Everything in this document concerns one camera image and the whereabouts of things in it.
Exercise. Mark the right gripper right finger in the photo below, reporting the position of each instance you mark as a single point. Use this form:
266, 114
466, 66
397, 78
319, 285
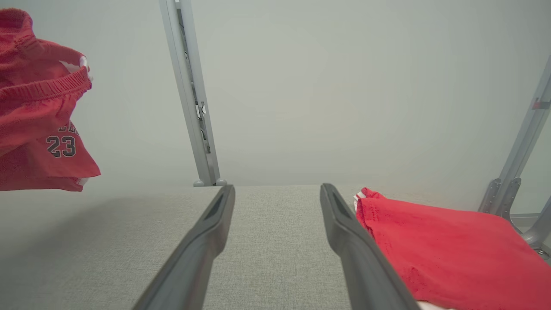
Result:
366, 275

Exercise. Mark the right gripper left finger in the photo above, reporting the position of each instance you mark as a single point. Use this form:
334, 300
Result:
193, 267

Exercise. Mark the red Bulls 23 basketball jersey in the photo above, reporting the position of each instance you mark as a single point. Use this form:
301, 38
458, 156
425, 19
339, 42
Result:
452, 249

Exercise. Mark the red basketball shorts white stripe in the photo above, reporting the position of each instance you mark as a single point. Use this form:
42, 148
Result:
34, 116

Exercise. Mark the grey fabric sofa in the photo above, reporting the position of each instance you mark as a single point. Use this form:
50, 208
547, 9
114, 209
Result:
275, 241

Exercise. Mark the grey metal frame post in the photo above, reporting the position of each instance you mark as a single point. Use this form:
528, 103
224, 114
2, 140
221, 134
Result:
189, 86
523, 142

